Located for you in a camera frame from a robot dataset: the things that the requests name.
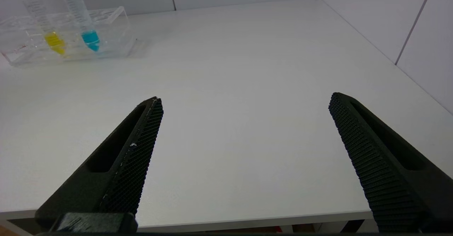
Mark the test tube with yellow pigment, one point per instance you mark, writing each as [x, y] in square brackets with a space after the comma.
[55, 41]

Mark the clear acrylic test tube rack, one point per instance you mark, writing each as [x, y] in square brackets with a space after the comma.
[113, 34]

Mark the test tube with blue pigment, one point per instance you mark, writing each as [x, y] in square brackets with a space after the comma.
[90, 39]

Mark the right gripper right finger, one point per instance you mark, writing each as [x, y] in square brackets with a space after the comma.
[389, 165]

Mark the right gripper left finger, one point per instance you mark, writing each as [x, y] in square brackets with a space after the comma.
[120, 179]

